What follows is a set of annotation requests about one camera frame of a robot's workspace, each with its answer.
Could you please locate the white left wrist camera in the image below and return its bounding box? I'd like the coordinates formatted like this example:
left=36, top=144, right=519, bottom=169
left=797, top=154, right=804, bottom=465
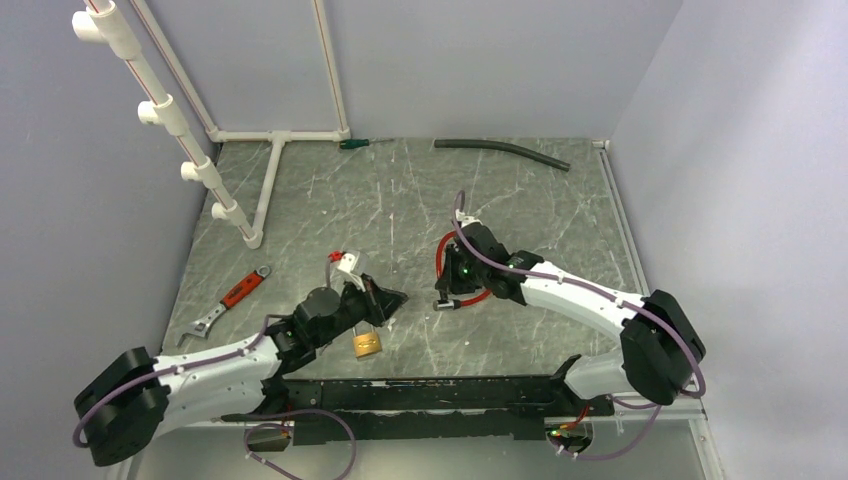
left=324, top=250, right=369, bottom=292

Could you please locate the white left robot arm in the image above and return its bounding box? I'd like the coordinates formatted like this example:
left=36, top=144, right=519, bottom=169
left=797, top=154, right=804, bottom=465
left=72, top=274, right=409, bottom=467

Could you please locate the red adjustable wrench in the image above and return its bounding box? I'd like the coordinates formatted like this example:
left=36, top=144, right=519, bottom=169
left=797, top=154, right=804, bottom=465
left=175, top=265, right=272, bottom=347

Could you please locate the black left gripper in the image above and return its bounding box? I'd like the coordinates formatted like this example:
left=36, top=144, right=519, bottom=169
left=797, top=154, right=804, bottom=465
left=313, top=272, right=408, bottom=348

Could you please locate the red cable lock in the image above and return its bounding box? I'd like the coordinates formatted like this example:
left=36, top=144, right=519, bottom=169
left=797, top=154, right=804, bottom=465
left=433, top=232, right=491, bottom=311

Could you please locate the white PVC pipe frame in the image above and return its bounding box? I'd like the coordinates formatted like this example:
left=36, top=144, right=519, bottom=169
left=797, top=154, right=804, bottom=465
left=71, top=1, right=351, bottom=250

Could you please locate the dark rubber hose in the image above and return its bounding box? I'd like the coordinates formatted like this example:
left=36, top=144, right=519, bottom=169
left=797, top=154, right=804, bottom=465
left=433, top=138, right=572, bottom=173

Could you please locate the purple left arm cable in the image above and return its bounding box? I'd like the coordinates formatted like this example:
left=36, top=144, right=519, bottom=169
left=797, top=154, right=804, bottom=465
left=71, top=254, right=359, bottom=480

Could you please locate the brass padlock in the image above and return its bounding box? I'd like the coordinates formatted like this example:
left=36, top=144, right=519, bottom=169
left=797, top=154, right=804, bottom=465
left=352, top=322, right=383, bottom=360

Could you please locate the aluminium frame rail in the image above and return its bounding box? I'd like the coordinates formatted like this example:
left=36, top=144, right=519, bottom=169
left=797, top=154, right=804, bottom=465
left=591, top=140, right=706, bottom=406

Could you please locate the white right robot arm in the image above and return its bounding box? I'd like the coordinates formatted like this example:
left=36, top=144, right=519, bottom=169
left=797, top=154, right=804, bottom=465
left=434, top=221, right=706, bottom=415

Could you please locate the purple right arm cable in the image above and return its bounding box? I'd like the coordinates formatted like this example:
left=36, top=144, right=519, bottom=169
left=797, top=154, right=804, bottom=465
left=450, top=190, right=709, bottom=462

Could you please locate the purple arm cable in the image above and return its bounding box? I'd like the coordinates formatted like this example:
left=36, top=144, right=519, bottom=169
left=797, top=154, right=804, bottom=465
left=450, top=190, right=709, bottom=462
left=71, top=254, right=359, bottom=480

